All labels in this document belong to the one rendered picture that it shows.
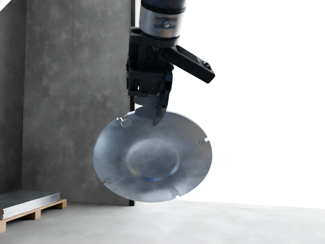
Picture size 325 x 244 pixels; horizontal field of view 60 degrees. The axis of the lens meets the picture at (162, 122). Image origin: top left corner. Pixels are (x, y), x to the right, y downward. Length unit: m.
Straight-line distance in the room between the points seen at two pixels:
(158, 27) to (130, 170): 0.37
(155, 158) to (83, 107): 4.12
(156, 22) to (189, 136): 0.29
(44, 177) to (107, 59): 2.22
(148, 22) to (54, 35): 4.93
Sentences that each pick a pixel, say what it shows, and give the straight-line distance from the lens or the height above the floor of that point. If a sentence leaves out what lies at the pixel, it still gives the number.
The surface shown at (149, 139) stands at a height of 1.01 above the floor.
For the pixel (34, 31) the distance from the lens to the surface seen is 5.66.
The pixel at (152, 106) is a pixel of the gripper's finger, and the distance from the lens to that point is 0.56.
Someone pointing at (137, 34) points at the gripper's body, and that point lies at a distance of 0.50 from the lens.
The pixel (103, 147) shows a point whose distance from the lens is 0.67.
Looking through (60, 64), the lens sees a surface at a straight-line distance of 5.16.
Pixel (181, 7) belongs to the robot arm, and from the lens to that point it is 0.47.
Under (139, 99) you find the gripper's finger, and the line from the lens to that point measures 0.61.
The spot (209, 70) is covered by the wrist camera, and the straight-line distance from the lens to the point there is 0.54.
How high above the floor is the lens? 1.01
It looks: 3 degrees up
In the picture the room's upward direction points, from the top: straight up
